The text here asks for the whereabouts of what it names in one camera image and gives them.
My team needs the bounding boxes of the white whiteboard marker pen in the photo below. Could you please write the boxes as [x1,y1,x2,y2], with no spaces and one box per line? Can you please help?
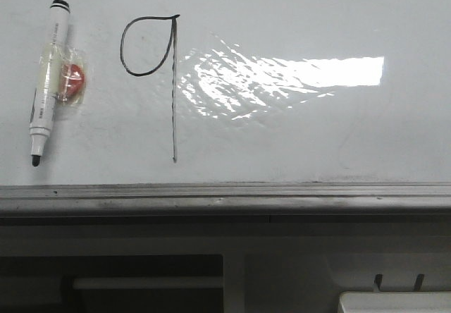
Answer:
[30,0,70,167]

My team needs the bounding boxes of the dark right hook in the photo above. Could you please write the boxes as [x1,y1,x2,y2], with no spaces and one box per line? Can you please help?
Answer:
[414,274,424,292]

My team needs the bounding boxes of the grey aluminium marker tray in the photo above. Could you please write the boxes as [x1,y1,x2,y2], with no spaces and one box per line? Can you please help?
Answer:
[1,182,450,218]

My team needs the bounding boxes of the dark hook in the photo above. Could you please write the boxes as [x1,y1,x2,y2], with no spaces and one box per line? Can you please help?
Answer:
[373,274,383,292]
[414,274,424,292]

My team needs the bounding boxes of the white box lower right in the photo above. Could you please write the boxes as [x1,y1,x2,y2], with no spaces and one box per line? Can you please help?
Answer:
[338,292,450,312]

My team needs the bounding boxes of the white whiteboard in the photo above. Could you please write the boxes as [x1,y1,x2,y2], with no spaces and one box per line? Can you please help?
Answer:
[1,0,450,185]

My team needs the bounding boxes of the dark left hook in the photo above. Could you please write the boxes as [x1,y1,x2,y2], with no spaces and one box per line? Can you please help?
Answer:
[373,274,383,292]

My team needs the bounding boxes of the red magnet taped to marker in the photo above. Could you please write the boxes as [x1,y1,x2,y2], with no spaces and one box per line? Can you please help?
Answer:
[56,47,87,106]

